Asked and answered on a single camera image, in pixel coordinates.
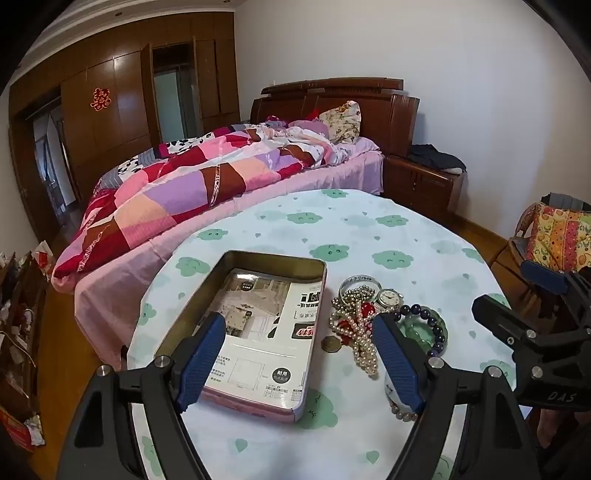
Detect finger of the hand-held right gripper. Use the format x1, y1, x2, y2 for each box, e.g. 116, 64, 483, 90
471, 294, 591, 365
521, 260, 591, 324

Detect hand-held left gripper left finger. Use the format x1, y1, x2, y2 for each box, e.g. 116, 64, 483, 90
55, 311, 227, 480

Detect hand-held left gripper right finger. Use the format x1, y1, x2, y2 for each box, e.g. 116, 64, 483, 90
372, 313, 541, 480

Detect white pearl necklace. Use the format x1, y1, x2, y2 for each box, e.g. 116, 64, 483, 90
330, 298, 379, 377

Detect green jade bangle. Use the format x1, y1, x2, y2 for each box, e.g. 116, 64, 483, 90
399, 314, 439, 347

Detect purple bead bracelet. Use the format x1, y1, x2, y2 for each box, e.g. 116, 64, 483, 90
392, 304, 450, 357

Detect silver wrist watch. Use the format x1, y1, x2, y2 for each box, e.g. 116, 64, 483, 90
374, 288, 402, 310

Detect rectangular metal tin box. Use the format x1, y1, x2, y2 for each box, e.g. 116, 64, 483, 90
154, 250, 328, 424

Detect printed paper sheet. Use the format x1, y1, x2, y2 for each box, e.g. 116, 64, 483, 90
201, 268, 321, 407

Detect dark chair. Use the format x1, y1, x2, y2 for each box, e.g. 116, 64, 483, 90
508, 194, 591, 287

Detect silver bangle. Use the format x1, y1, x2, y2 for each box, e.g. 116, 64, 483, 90
338, 275, 380, 301

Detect bed with pink sheet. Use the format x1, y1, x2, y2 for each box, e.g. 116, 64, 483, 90
51, 136, 385, 370

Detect wooden nightstand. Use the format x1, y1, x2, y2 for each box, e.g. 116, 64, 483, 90
382, 154, 465, 215

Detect patchwork quilt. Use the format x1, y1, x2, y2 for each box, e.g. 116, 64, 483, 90
52, 124, 352, 287

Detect dark clothes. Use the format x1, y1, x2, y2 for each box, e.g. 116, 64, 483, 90
409, 144, 468, 174

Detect cluttered wooden shelf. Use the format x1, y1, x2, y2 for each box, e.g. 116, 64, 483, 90
0, 240, 54, 453

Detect red cardboard box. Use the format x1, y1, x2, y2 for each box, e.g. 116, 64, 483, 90
0, 406, 35, 453

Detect dark wooden headboard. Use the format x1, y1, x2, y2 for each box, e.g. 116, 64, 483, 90
249, 78, 421, 158

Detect purple pillow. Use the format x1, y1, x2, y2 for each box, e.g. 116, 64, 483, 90
288, 119, 331, 139

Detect floral pillow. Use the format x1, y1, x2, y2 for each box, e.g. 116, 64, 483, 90
318, 100, 362, 144

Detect brown wooden wardrobe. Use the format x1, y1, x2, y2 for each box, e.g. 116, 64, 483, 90
9, 11, 241, 241

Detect red paper decoration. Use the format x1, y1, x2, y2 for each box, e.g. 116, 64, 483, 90
91, 88, 116, 112

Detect metal ball bead bracelet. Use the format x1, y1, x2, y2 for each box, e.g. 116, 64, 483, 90
332, 285, 377, 319

